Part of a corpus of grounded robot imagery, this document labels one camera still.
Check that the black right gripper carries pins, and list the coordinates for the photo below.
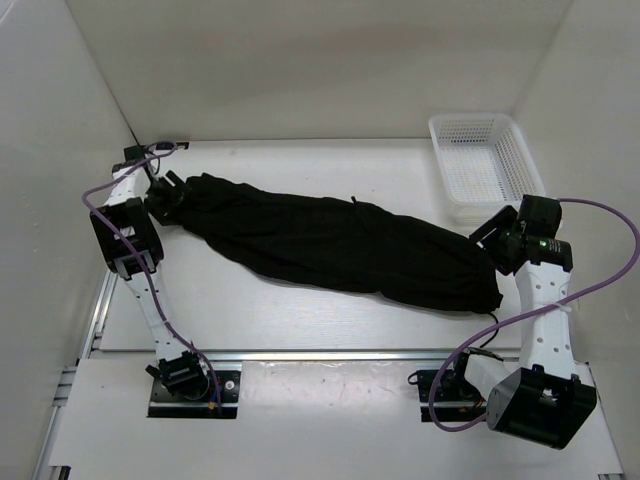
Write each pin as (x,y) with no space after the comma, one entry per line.
(506,219)

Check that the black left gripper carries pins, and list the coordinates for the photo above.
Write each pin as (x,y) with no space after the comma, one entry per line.
(162,212)

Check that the black trousers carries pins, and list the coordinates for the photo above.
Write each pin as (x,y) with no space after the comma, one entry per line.
(342,245)

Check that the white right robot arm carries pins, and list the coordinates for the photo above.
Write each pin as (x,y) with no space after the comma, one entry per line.
(543,400)

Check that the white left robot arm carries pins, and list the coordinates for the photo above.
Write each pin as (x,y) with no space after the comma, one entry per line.
(132,250)

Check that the black corner label plate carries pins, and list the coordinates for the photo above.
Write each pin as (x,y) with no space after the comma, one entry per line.
(166,146)

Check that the white perforated plastic basket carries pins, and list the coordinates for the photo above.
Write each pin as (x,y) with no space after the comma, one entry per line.
(484,164)

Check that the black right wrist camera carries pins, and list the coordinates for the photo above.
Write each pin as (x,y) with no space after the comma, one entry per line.
(539,216)

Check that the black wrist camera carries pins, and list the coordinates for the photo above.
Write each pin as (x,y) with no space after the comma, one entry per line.
(539,216)
(134,153)

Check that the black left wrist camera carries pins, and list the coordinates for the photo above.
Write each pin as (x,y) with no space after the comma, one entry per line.
(134,153)

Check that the aluminium left frame rail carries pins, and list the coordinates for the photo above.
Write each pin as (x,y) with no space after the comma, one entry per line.
(90,342)

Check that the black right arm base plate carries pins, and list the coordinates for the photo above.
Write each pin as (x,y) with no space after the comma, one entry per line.
(455,400)

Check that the aluminium front frame rail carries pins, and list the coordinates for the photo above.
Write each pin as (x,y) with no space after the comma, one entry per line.
(220,356)

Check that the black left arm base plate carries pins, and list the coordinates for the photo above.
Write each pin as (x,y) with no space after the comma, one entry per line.
(199,402)

